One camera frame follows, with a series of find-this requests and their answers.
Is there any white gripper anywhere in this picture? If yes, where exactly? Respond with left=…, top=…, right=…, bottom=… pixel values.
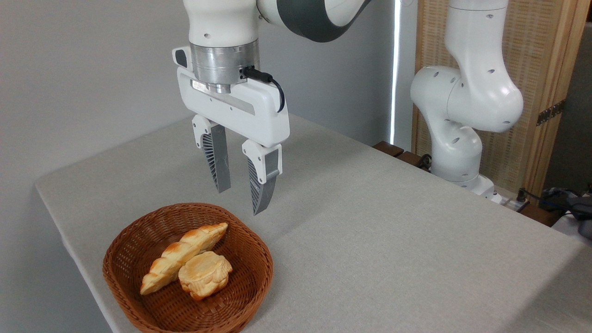
left=172, top=45, right=291, bottom=216

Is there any long golden bread loaf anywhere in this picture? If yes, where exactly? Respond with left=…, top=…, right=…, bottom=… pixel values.
left=140, top=222, right=229, bottom=296

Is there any round golden bread bun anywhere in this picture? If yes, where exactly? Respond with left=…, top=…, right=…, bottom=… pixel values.
left=178, top=251, right=233, bottom=302

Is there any brown wicker basket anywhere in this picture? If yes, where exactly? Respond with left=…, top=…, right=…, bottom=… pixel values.
left=102, top=202, right=274, bottom=333

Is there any dark brown wooden block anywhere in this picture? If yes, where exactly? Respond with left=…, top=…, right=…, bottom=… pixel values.
left=397, top=151, right=432, bottom=173
left=372, top=141, right=406, bottom=158

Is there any grey tablecloth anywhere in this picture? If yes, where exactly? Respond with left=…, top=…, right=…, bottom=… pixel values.
left=35, top=113, right=592, bottom=333

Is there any dark metal screen hinge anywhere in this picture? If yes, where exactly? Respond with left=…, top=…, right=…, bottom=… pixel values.
left=536, top=99, right=566, bottom=127

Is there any wooden rattan folding screen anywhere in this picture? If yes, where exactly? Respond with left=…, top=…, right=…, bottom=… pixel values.
left=412, top=0, right=592, bottom=200

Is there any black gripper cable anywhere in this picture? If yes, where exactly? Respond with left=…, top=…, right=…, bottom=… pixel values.
left=240, top=66, right=286, bottom=114

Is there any black plug with cable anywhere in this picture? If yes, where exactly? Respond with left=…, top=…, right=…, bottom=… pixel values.
left=516, top=187, right=555, bottom=206

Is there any dark cable bundle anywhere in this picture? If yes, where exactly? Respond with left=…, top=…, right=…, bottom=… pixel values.
left=539, top=186, right=592, bottom=240

